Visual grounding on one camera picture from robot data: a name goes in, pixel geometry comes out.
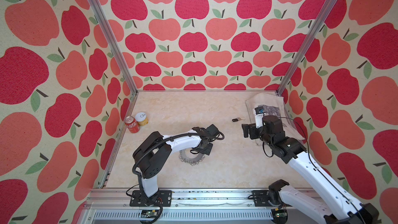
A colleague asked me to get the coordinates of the silver key with black tag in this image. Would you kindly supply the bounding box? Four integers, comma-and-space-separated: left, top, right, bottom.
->
232, 117, 245, 122

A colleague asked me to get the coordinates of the metal disc with key rings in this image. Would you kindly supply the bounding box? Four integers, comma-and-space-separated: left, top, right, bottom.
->
179, 149, 205, 166

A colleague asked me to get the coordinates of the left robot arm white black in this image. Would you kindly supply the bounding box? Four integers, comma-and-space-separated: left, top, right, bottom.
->
132, 124, 225, 198

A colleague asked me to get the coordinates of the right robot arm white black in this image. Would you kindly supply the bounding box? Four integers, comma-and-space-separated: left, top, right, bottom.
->
242, 115, 379, 224

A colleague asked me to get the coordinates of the yellow can white lid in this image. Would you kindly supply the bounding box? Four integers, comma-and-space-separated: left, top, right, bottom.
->
135, 112, 149, 127

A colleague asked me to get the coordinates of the red soda can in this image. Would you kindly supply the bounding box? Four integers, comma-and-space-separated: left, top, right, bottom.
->
124, 116, 140, 133

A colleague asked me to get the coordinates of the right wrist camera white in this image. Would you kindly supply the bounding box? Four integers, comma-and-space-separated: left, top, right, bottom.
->
254, 106, 265, 129

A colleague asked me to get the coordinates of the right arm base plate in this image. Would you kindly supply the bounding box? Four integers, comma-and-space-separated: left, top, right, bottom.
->
248, 190, 272, 207

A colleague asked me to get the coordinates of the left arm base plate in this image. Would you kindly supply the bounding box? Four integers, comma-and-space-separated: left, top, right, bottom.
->
130, 190, 173, 207

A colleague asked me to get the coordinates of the front aluminium rail frame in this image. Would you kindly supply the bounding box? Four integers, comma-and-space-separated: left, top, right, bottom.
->
77, 188, 273, 224

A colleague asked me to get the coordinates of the right aluminium corner post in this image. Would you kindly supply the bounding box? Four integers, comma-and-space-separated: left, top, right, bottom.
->
276, 0, 337, 96

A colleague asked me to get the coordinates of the aluminium corner post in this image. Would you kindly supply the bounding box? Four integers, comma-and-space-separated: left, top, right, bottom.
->
88, 0, 138, 96
276, 0, 337, 96

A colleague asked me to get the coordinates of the left aluminium corner post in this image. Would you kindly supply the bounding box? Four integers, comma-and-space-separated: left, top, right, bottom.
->
88, 0, 138, 96

